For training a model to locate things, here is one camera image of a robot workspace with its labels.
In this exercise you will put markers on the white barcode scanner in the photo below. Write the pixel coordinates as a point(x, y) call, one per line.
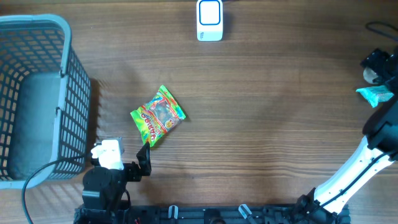
point(209, 20)

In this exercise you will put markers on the green gummy worms bag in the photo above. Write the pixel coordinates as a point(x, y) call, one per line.
point(158, 117)

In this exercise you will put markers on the grey plastic shopping basket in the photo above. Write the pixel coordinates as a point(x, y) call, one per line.
point(45, 102)

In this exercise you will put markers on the light blue tissue pack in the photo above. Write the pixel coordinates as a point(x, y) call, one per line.
point(375, 94)

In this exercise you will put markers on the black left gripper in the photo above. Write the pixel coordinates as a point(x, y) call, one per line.
point(135, 175)

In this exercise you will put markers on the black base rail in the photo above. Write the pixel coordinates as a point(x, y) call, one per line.
point(266, 214)

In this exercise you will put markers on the green lid jar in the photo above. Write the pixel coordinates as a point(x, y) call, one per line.
point(370, 76)

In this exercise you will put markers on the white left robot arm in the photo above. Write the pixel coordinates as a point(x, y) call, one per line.
point(105, 197)

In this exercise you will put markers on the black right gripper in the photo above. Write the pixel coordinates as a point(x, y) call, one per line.
point(375, 60)

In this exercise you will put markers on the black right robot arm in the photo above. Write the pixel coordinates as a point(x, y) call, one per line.
point(376, 151)

